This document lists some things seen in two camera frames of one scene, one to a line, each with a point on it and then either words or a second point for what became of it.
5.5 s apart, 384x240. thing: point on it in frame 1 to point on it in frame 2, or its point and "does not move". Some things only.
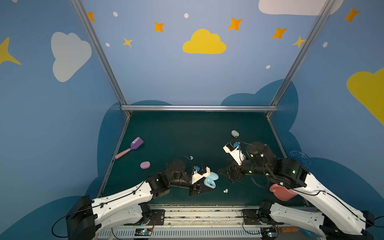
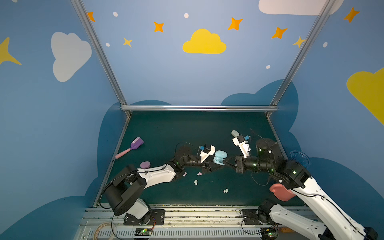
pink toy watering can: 282,193 does not move
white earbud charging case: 235,133 does not move
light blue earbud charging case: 209,181 to 220,155
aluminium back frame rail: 199,108 does not move
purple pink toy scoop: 135,145 does not move
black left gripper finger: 205,189 to 213,168
